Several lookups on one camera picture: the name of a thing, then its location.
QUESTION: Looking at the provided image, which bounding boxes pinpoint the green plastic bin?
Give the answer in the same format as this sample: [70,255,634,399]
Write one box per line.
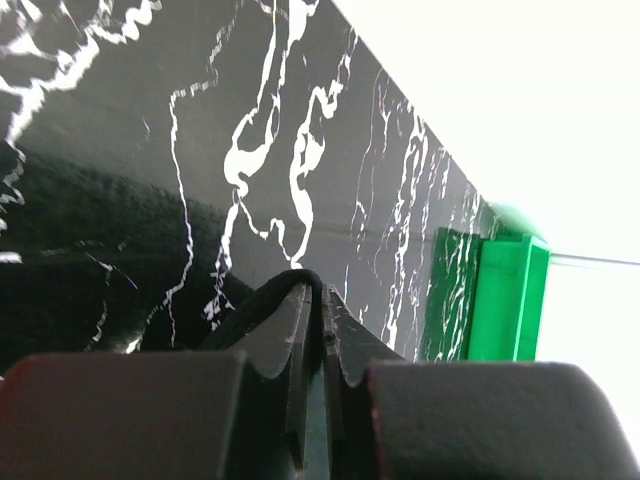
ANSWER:
[467,235,551,362]

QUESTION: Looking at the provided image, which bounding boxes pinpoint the black t shirt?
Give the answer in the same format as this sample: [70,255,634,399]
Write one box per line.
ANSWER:
[199,268,324,480]

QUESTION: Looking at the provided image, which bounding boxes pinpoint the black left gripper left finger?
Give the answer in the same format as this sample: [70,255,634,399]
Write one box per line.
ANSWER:
[1,284,311,479]

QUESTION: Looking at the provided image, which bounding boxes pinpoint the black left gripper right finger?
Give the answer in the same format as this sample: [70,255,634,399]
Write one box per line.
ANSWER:
[322,287,639,479]

